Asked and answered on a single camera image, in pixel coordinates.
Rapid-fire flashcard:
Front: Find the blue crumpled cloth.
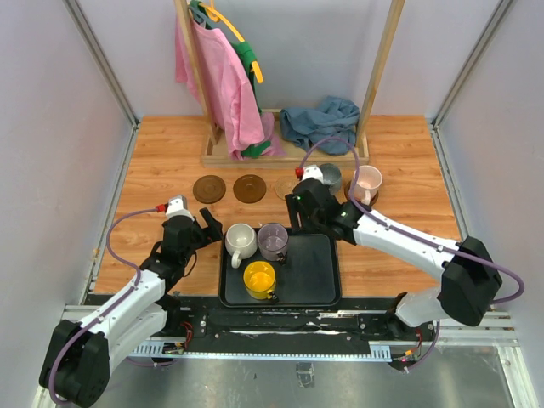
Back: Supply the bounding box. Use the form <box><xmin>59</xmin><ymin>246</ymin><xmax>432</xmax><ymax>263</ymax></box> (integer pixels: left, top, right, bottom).
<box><xmin>280</xmin><ymin>96</ymin><xmax>360</xmax><ymax>156</ymax></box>

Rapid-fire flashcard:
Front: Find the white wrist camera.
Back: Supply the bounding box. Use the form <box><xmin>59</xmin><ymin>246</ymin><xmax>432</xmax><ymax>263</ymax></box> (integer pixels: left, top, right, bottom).
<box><xmin>165</xmin><ymin>195</ymin><xmax>195</xmax><ymax>220</ymax></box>
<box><xmin>302</xmin><ymin>165</ymin><xmax>324</xmax><ymax>184</ymax></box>

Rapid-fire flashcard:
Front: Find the white ceramic mug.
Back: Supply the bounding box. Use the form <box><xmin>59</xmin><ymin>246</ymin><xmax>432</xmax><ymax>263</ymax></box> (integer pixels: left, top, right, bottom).
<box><xmin>224</xmin><ymin>224</ymin><xmax>258</xmax><ymax>269</ymax></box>

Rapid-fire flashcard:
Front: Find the brown glass coaster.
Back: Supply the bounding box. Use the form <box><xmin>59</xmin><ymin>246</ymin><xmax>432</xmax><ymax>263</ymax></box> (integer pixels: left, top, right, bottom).
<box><xmin>233</xmin><ymin>174</ymin><xmax>267</xmax><ymax>204</ymax></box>

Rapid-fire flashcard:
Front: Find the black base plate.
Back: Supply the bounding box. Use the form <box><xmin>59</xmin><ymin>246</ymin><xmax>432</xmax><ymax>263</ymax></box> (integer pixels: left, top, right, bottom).
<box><xmin>156</xmin><ymin>296</ymin><xmax>435</xmax><ymax>357</ymax></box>

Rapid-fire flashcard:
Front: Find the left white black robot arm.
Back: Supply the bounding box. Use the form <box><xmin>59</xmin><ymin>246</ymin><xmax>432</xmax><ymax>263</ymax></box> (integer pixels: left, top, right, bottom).
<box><xmin>38</xmin><ymin>196</ymin><xmax>223</xmax><ymax>407</ymax></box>

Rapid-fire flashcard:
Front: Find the purple cable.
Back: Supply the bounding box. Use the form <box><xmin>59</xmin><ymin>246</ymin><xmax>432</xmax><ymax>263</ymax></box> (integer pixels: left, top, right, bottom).
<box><xmin>48</xmin><ymin>203</ymin><xmax>169</xmax><ymax>403</ymax></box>
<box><xmin>295</xmin><ymin>136</ymin><xmax>524</xmax><ymax>375</ymax></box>

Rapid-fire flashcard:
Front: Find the green shirt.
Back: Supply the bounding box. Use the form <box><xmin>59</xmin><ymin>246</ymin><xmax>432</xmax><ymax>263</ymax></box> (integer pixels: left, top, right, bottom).
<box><xmin>189</xmin><ymin>1</ymin><xmax>274</xmax><ymax>160</ymax></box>

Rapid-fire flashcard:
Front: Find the yellow hanger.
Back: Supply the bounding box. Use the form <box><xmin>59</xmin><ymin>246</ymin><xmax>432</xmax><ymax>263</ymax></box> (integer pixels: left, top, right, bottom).
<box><xmin>199</xmin><ymin>1</ymin><xmax>264</xmax><ymax>84</ymax></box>

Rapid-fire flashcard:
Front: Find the light woven coaster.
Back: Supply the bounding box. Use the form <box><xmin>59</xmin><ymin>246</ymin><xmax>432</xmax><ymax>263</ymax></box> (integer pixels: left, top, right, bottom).
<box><xmin>275</xmin><ymin>176</ymin><xmax>299</xmax><ymax>201</ymax></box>

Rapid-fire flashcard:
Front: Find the purple glass mug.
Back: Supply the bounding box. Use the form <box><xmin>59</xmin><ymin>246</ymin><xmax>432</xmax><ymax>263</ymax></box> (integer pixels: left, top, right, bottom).
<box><xmin>257</xmin><ymin>223</ymin><xmax>289</xmax><ymax>264</ymax></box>

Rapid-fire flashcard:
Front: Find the grey glass mug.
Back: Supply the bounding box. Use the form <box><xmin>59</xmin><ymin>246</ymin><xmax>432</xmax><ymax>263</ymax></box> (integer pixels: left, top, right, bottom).
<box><xmin>319</xmin><ymin>163</ymin><xmax>343</xmax><ymax>195</ymax></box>

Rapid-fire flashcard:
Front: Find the black plastic tray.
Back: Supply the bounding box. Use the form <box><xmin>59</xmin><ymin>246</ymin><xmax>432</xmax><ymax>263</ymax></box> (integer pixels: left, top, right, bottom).
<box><xmin>218</xmin><ymin>229</ymin><xmax>342</xmax><ymax>309</ymax></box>

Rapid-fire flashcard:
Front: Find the pink ceramic mug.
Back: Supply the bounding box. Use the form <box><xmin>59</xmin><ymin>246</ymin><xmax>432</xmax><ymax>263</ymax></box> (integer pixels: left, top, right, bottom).
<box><xmin>352</xmin><ymin>165</ymin><xmax>383</xmax><ymax>205</ymax></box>

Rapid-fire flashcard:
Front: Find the yellow glass mug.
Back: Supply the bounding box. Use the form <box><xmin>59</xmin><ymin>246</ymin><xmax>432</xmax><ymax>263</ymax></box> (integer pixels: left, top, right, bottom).
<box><xmin>243</xmin><ymin>261</ymin><xmax>278</xmax><ymax>302</ymax></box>

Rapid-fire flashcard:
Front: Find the aluminium front rail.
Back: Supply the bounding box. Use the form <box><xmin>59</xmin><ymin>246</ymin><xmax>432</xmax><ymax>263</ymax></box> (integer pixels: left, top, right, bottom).
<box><xmin>54</xmin><ymin>303</ymin><xmax>520</xmax><ymax>362</ymax></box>

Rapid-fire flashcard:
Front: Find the wooden clothes rack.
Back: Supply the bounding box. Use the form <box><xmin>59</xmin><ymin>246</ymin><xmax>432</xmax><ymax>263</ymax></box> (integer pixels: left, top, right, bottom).
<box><xmin>174</xmin><ymin>1</ymin><xmax>405</xmax><ymax>168</ymax></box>

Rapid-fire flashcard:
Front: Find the dark wooden coaster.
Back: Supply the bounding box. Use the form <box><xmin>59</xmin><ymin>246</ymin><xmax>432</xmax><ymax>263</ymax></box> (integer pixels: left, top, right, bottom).
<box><xmin>343</xmin><ymin>181</ymin><xmax>379</xmax><ymax>207</ymax></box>
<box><xmin>193</xmin><ymin>175</ymin><xmax>226</xmax><ymax>204</ymax></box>

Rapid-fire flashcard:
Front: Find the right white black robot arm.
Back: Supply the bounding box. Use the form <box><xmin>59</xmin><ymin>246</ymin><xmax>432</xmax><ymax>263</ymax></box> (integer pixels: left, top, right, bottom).
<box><xmin>286</xmin><ymin>178</ymin><xmax>502</xmax><ymax>340</ymax></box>

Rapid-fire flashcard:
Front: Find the pink shirt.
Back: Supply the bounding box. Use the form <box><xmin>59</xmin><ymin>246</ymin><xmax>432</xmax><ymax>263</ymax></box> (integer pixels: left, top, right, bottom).
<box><xmin>192</xmin><ymin>21</ymin><xmax>284</xmax><ymax>160</ymax></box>

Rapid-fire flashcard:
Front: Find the green hanger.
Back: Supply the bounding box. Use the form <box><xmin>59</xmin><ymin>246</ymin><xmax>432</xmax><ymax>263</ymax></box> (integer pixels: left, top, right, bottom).
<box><xmin>189</xmin><ymin>0</ymin><xmax>218</xmax><ymax>29</ymax></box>

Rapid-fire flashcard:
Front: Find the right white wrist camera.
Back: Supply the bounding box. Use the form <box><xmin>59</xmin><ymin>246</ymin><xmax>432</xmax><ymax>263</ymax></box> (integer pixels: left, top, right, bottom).
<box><xmin>302</xmin><ymin>165</ymin><xmax>324</xmax><ymax>184</ymax></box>

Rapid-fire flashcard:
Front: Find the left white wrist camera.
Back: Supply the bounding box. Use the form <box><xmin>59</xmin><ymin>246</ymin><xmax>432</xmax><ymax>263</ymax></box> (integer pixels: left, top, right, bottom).
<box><xmin>165</xmin><ymin>195</ymin><xmax>195</xmax><ymax>220</ymax></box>

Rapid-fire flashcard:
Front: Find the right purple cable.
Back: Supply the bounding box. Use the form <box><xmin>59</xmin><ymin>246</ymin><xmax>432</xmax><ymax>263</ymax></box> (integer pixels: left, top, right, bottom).
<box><xmin>295</xmin><ymin>136</ymin><xmax>524</xmax><ymax>375</ymax></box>

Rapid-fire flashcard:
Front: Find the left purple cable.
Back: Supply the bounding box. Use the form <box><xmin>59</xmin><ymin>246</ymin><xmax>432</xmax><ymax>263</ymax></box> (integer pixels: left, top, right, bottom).
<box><xmin>48</xmin><ymin>203</ymin><xmax>169</xmax><ymax>403</ymax></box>

